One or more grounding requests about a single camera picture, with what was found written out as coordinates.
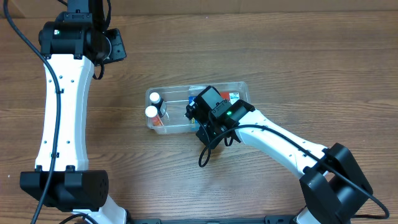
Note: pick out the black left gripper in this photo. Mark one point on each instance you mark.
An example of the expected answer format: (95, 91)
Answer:
(116, 45)

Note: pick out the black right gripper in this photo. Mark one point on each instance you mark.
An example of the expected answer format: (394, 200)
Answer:
(189, 112)

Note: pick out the blue medicine box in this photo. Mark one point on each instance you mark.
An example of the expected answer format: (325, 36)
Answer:
(195, 125)

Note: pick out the clear plastic container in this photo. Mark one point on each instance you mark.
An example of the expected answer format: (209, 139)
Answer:
(176, 99)

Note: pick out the red medicine box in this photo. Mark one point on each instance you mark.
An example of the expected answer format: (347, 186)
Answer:
(225, 95)

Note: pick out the dark bottle white cap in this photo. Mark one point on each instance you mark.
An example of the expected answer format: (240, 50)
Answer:
(157, 101)

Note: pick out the orange Redoxon tube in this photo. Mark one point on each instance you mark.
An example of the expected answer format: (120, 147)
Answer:
(152, 113)

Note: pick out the white medicine box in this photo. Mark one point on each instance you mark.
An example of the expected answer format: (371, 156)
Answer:
(233, 97)

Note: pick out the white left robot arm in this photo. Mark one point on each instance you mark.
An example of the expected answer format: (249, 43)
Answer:
(71, 46)

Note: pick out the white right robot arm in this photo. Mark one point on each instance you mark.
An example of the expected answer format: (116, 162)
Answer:
(333, 184)

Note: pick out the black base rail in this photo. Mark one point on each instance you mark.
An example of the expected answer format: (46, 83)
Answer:
(269, 219)

